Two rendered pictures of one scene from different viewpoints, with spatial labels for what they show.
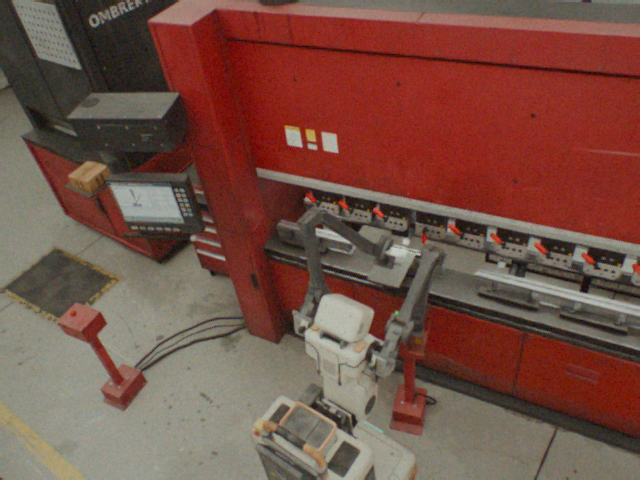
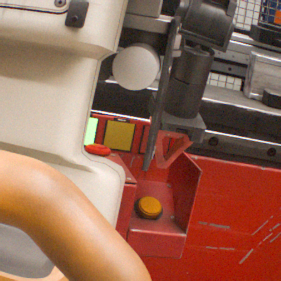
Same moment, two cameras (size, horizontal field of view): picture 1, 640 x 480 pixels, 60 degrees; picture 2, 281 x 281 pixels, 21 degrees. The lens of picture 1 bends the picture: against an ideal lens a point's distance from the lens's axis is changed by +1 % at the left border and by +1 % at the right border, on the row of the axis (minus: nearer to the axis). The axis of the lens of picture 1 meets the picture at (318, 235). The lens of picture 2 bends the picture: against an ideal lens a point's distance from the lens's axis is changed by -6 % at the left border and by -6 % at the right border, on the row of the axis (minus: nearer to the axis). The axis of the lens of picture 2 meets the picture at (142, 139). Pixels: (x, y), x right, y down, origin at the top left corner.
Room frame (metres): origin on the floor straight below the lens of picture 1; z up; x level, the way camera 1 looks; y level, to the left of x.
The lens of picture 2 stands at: (0.86, 0.33, 1.09)
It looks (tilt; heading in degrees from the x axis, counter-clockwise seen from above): 12 degrees down; 321
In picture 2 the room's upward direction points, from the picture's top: 11 degrees clockwise
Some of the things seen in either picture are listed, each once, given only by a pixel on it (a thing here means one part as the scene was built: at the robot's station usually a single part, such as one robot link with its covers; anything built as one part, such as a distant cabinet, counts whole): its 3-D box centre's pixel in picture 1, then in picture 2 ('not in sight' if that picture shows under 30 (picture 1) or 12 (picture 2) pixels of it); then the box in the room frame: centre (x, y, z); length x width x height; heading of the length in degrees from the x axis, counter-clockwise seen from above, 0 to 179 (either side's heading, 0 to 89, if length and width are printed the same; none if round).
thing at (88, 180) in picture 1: (88, 176); not in sight; (3.39, 1.55, 1.04); 0.30 x 0.26 x 0.12; 48
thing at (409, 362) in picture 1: (409, 373); not in sight; (1.81, -0.39, 0.39); 0.05 x 0.05 x 0.54; 66
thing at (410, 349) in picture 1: (408, 334); (120, 184); (1.81, -0.39, 0.75); 0.20 x 0.16 x 0.18; 66
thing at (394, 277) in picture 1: (391, 266); not in sight; (2.09, -0.36, 1.00); 0.26 x 0.18 x 0.01; 148
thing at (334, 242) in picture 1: (315, 236); not in sight; (2.51, 0.02, 0.92); 0.50 x 0.06 x 0.10; 58
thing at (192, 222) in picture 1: (159, 200); not in sight; (2.43, 0.82, 1.42); 0.45 x 0.12 x 0.36; 73
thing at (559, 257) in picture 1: (557, 247); not in sight; (1.80, -1.10, 1.26); 0.15 x 0.09 x 0.17; 58
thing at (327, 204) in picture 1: (328, 198); not in sight; (2.44, -0.08, 1.26); 0.15 x 0.09 x 0.17; 58
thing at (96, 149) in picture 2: not in sight; (96, 156); (1.82, -0.35, 0.79); 0.04 x 0.04 x 0.04
